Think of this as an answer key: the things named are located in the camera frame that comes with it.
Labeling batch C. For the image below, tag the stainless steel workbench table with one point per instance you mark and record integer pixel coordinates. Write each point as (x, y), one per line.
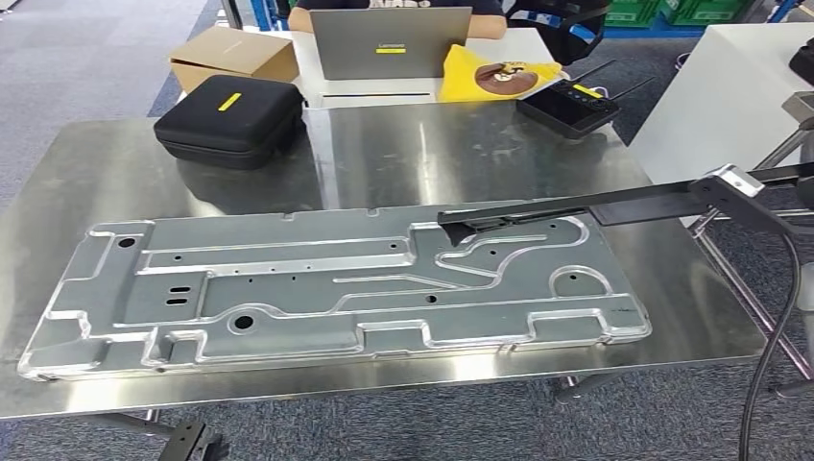
(445, 152)
(750, 299)

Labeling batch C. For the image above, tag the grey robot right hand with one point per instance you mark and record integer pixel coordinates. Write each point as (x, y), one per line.
(806, 197)

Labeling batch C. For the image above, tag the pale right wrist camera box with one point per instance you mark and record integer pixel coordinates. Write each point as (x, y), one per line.
(734, 179)

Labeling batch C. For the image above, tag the black zipped carry case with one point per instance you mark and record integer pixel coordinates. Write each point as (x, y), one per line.
(229, 118)

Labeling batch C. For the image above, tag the black tray with tools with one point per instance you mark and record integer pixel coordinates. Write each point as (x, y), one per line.
(566, 108)

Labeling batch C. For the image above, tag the long black plastic panel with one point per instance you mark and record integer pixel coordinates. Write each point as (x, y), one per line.
(572, 207)

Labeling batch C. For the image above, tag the black bag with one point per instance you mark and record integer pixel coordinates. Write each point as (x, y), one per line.
(804, 63)

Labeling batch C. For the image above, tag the brown cardboard box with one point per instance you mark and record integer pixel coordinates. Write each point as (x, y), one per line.
(229, 54)

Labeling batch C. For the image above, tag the grey laptop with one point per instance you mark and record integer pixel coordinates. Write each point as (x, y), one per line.
(388, 41)

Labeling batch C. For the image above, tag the green plastic crate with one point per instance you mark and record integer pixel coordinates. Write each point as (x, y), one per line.
(629, 11)
(706, 9)

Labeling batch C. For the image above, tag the silver stamped metal panel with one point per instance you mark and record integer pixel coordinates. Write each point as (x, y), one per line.
(286, 286)

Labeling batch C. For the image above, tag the seated person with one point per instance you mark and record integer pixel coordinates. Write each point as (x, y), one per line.
(486, 25)

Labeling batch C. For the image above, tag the yellow sheet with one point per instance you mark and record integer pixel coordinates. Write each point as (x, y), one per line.
(458, 83)

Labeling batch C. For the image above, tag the black office chair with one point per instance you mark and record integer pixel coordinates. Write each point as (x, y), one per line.
(572, 35)

